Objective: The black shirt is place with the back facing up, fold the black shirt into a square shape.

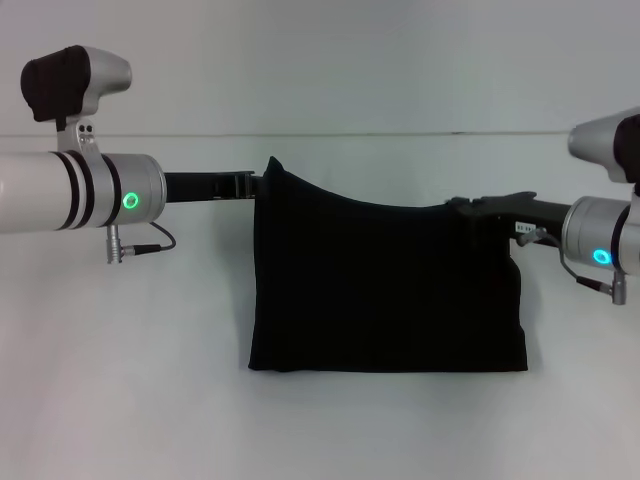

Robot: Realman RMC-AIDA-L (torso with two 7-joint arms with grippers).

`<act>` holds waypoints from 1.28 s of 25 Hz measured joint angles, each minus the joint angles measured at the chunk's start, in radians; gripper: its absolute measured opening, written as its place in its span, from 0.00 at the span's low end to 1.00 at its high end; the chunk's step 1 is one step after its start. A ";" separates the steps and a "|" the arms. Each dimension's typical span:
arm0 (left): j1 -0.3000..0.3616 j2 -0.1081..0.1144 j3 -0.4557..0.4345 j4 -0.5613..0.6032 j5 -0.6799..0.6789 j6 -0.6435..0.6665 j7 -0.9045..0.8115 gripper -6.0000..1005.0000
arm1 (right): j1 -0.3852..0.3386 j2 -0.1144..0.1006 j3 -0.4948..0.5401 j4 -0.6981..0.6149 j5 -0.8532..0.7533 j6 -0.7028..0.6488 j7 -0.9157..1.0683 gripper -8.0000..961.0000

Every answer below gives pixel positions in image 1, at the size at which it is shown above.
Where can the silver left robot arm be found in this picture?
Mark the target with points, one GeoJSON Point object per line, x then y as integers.
{"type": "Point", "coordinates": [50, 190]}

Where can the black t-shirt with FREE print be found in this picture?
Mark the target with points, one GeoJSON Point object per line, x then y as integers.
{"type": "Point", "coordinates": [380, 290]}

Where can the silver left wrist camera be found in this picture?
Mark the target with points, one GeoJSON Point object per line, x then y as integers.
{"type": "Point", "coordinates": [105, 75]}

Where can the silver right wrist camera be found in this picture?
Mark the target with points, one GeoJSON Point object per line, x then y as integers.
{"type": "Point", "coordinates": [595, 137]}

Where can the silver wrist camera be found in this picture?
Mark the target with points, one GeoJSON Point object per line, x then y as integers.
{"type": "Point", "coordinates": [105, 75]}
{"type": "Point", "coordinates": [595, 137]}

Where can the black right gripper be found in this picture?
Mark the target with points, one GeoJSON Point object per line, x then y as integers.
{"type": "Point", "coordinates": [540, 215]}

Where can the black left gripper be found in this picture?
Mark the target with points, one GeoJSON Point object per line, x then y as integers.
{"type": "Point", "coordinates": [192, 186]}

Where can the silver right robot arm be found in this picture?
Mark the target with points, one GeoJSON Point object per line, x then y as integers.
{"type": "Point", "coordinates": [590, 235]}

